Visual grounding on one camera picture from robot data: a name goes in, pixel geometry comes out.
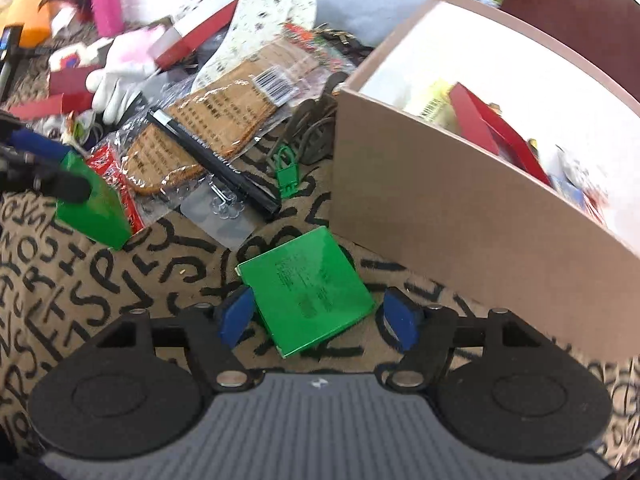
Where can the brown insoles plastic pack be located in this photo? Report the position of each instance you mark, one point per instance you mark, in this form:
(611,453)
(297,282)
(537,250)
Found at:
(220,110)

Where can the blue toy packet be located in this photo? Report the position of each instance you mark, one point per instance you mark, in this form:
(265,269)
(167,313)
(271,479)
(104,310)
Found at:
(572,192)

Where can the orange container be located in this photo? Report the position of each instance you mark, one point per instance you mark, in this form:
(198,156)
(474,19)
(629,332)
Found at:
(30,15)

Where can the flat dark red box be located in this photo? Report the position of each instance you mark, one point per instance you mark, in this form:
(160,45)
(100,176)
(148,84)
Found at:
(45,107)

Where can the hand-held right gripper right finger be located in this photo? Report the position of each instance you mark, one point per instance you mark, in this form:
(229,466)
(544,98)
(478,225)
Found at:
(402,317)

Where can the red box black inside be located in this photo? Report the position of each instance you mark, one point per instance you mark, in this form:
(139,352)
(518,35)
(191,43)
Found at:
(492,130)

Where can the dark red feather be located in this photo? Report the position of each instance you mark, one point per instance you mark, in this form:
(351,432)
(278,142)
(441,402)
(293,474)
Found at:
(70,2)

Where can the red patterned snack packet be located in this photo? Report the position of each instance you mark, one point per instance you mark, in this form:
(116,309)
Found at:
(107,165)

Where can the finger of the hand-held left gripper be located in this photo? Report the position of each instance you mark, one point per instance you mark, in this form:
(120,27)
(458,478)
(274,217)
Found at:
(60,185)
(40,144)

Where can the dark brown panel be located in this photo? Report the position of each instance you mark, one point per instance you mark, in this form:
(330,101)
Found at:
(570,15)

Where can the yellow printed packet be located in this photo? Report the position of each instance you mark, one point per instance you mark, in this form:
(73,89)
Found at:
(430,105)

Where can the letter printed desktop cloth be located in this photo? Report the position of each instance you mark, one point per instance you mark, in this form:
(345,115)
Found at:
(100,280)

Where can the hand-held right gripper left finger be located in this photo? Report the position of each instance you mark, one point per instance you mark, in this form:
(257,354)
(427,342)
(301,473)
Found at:
(235,315)

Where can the clear packet with hooks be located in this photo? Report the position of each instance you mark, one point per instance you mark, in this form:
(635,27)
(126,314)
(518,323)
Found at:
(220,215)

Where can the green plastic clip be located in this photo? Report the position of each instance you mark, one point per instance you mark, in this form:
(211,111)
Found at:
(287,175)

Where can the cardboard box white inside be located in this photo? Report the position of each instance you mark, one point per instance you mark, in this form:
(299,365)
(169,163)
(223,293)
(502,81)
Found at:
(450,210)

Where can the small dark red box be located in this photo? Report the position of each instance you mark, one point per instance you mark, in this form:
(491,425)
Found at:
(72,81)

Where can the black slim device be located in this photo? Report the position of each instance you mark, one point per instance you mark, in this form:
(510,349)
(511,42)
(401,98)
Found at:
(10,65)

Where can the white floral insole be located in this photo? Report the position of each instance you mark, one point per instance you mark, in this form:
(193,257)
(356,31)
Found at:
(272,15)

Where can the red green beaded ornament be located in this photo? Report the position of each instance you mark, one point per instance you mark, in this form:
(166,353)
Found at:
(320,42)

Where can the black marker pen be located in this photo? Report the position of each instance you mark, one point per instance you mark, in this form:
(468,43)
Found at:
(215,162)

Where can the white pink plush glove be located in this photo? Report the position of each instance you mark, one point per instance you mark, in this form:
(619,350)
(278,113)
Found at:
(125,70)

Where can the bronze metal bicycle ornament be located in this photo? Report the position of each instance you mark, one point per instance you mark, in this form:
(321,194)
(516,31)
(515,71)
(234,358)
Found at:
(315,120)

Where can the pale blue printed sheet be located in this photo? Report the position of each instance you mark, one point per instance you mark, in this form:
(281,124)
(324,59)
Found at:
(400,5)

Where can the long red white box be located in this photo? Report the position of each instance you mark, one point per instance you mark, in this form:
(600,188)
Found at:
(200,35)

